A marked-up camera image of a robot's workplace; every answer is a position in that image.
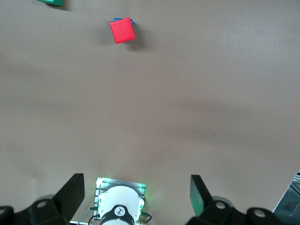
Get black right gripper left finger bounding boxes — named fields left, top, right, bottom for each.
left=0, top=173, right=85, bottom=225

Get green cube block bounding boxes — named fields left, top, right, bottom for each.
left=36, top=0, right=64, bottom=7

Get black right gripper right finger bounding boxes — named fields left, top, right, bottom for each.
left=185, top=174, right=282, bottom=225

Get red cube block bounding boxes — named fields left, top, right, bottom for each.
left=110, top=17, right=135, bottom=44

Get blue cube block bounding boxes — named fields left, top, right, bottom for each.
left=113, top=17, right=135, bottom=25

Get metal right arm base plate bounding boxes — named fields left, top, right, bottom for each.
left=93, top=177, right=147, bottom=225

